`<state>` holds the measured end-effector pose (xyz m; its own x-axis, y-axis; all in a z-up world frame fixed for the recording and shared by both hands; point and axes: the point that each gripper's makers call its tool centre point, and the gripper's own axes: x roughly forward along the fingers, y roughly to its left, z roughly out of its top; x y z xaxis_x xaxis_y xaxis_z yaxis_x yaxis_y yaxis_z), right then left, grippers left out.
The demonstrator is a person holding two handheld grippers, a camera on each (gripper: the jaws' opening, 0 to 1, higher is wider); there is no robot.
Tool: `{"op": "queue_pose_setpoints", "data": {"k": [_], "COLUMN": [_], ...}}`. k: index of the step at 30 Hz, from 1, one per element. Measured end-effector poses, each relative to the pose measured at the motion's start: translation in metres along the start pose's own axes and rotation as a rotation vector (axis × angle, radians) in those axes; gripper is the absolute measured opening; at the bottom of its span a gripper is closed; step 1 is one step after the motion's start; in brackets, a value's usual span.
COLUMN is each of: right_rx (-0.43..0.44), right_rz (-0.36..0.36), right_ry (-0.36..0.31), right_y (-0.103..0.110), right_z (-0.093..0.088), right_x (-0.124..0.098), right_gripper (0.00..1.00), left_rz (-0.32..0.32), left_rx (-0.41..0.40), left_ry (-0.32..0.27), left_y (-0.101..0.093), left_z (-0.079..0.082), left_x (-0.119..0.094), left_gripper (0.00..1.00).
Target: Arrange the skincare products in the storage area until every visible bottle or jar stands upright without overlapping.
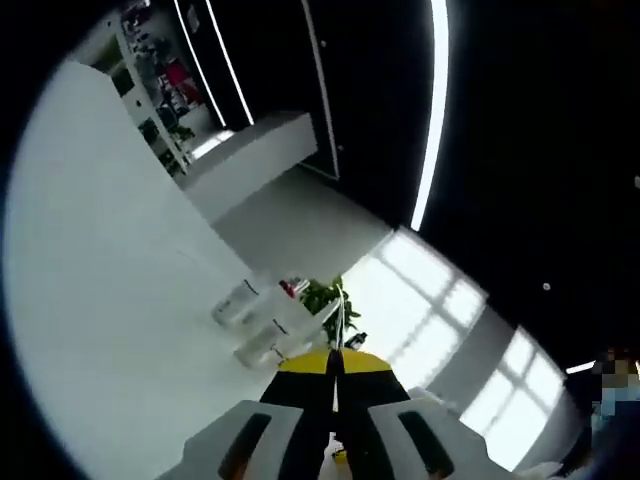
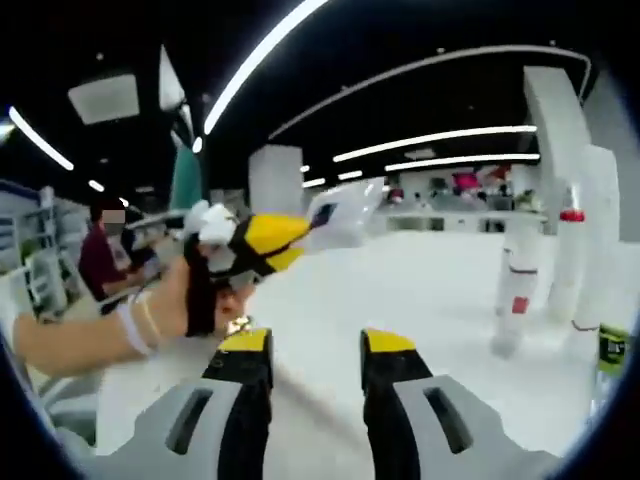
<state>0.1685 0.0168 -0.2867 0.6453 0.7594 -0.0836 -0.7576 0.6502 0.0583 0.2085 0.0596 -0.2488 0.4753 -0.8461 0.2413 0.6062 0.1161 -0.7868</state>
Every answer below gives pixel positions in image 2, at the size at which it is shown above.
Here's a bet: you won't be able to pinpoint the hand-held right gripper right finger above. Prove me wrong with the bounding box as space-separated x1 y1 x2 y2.
359 327 510 480

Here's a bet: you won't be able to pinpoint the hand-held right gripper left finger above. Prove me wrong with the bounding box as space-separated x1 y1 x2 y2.
113 327 276 480

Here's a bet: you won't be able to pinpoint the white skincare sachet dark patch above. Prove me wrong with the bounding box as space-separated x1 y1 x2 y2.
306 179 387 250

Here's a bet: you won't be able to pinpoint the gold skincare sachet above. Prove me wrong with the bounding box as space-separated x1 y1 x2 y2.
224 313 255 337

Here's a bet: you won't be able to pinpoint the white skincare bottle red label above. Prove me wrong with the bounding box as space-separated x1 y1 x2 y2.
491 243 542 360

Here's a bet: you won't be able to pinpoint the green skincare sachet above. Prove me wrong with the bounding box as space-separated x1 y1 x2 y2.
594 322 632 376

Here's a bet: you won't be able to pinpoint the white skincare bottle red neck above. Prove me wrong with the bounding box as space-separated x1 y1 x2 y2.
546 181 590 322

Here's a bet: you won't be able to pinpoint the white storage shelf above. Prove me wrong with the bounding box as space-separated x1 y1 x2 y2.
0 179 69 324

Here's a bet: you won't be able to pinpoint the person's left hand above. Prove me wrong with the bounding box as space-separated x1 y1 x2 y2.
180 239 257 340

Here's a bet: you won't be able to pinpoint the white wristband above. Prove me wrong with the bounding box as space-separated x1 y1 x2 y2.
117 292 164 357

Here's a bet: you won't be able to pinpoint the white hanging panel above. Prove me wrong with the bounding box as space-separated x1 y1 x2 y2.
157 43 187 114

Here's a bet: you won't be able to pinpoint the curved ceiling light strip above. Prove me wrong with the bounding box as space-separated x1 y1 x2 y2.
203 0 332 137

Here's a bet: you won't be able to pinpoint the ceiling air conditioner unit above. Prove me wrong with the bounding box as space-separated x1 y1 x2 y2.
66 71 142 127

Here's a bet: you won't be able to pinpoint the row of white office desks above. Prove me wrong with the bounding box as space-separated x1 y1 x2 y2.
384 207 551 236

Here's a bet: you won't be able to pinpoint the straight ceiling light strip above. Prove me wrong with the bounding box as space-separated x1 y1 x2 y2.
383 152 542 174
332 124 540 164

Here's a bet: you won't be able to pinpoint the pink sign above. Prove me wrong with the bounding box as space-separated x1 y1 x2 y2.
451 168 479 194

